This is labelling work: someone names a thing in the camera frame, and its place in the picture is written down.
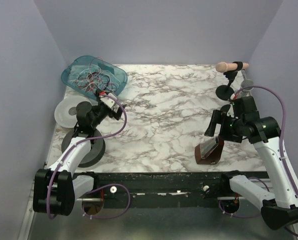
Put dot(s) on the brown wooden metronome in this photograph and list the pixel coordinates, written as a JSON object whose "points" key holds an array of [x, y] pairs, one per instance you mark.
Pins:
{"points": [[209, 152]]}

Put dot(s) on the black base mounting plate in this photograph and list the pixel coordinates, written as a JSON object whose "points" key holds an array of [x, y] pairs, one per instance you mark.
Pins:
{"points": [[161, 189]]}

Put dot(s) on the teal transparent plastic bin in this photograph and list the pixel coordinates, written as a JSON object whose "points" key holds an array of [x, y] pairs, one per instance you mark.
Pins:
{"points": [[86, 74]]}

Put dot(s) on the dark grey perforated spool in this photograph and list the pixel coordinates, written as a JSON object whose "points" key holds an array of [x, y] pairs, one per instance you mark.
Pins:
{"points": [[97, 151]]}

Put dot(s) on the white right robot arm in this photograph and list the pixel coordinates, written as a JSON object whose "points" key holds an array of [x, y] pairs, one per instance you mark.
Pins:
{"points": [[241, 119]]}

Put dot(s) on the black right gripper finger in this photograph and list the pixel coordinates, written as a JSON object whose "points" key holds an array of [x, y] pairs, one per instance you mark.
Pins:
{"points": [[225, 111], [216, 118]]}

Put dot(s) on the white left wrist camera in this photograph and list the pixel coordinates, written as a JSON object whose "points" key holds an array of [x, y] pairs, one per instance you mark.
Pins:
{"points": [[109, 100]]}

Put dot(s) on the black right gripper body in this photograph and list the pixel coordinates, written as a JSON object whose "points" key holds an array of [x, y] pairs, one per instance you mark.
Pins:
{"points": [[221, 124]]}

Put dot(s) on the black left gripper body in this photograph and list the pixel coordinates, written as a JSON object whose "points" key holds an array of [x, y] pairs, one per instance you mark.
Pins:
{"points": [[108, 110]]}

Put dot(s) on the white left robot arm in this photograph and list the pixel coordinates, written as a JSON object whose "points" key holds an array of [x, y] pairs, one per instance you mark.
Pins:
{"points": [[55, 188]]}

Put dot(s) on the silver mesh microphone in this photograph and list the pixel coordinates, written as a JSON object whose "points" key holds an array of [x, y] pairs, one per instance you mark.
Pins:
{"points": [[246, 86]]}

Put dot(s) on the aluminium rail frame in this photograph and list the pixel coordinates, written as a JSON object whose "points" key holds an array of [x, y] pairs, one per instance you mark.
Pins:
{"points": [[148, 224]]}

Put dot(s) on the white perforated spool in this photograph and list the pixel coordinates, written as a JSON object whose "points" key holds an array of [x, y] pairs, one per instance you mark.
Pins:
{"points": [[65, 112]]}

